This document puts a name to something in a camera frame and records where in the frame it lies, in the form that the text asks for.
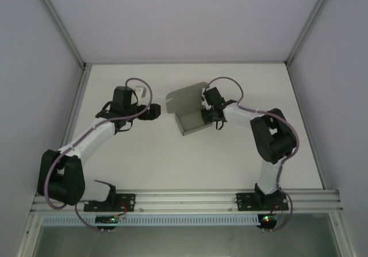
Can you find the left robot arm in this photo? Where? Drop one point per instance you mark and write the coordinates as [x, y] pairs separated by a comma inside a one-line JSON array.
[[66, 179]]

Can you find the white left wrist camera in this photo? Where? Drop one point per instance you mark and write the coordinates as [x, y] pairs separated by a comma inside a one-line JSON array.
[[140, 91]]

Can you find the aluminium mounting rail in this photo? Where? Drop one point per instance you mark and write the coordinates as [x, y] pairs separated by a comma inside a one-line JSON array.
[[187, 201]]

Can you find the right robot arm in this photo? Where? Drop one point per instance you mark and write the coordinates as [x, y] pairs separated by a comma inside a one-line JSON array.
[[273, 142]]

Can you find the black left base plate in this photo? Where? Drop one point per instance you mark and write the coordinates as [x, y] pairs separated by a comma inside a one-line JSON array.
[[126, 202]]

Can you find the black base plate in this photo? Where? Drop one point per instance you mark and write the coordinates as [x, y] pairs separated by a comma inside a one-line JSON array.
[[126, 202], [244, 202]]

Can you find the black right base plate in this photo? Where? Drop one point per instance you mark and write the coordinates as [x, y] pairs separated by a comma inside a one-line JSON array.
[[244, 202]]

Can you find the aluminium side rail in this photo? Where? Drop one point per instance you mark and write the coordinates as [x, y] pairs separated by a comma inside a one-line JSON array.
[[304, 119], [74, 101]]

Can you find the left control board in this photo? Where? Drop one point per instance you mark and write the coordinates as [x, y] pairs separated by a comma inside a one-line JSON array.
[[106, 220]]

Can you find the aluminium frame post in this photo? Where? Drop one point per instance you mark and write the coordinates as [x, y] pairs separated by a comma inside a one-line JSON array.
[[312, 21], [57, 24]]

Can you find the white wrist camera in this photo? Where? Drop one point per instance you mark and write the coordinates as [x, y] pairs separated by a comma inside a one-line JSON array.
[[204, 100], [140, 91]]

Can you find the control board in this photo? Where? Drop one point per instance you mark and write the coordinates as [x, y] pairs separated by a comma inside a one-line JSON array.
[[106, 220], [267, 219]]

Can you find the grey paper box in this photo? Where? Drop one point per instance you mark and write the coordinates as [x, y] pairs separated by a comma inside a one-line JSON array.
[[187, 101]]

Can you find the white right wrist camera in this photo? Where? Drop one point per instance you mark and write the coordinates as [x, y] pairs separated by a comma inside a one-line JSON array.
[[204, 100]]

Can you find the right control board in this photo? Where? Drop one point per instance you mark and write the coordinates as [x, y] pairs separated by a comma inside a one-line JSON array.
[[267, 219]]

